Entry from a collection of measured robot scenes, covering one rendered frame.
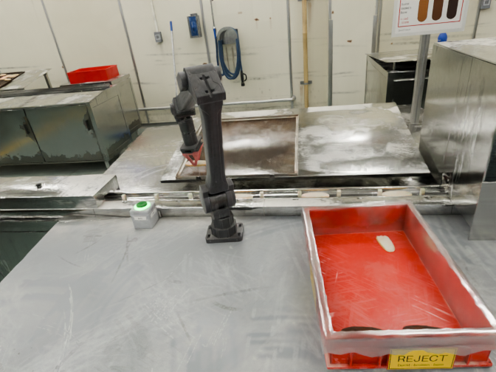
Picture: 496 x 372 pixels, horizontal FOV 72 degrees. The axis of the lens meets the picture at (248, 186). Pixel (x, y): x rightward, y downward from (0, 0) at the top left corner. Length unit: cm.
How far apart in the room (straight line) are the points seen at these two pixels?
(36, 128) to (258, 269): 363
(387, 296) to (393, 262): 13
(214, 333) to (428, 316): 49
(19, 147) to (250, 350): 405
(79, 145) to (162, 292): 325
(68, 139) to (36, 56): 227
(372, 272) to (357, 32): 381
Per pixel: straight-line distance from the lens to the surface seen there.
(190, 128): 133
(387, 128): 165
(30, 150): 452
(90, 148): 407
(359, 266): 101
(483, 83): 110
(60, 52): 593
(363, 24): 456
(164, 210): 130
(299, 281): 96
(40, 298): 117
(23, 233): 172
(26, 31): 618
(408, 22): 200
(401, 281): 99
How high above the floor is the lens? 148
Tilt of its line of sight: 28 degrees down
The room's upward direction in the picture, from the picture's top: 7 degrees counter-clockwise
